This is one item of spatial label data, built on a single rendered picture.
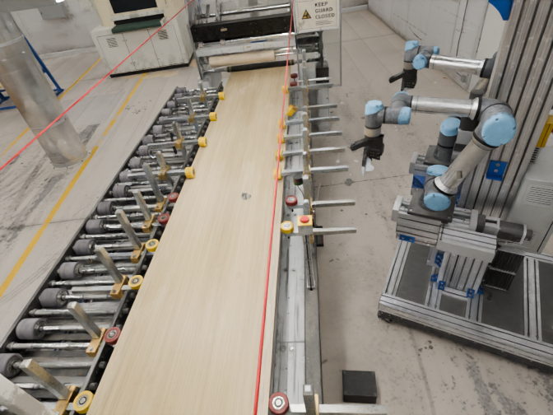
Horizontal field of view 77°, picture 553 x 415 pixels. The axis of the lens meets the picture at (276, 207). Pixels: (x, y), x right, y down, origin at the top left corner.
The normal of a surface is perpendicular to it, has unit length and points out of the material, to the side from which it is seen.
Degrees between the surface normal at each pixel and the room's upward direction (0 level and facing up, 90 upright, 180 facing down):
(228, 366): 0
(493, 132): 83
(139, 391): 0
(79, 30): 90
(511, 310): 0
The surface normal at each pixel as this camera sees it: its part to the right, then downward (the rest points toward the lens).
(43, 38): 0.06, 0.64
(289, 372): -0.12, -0.75
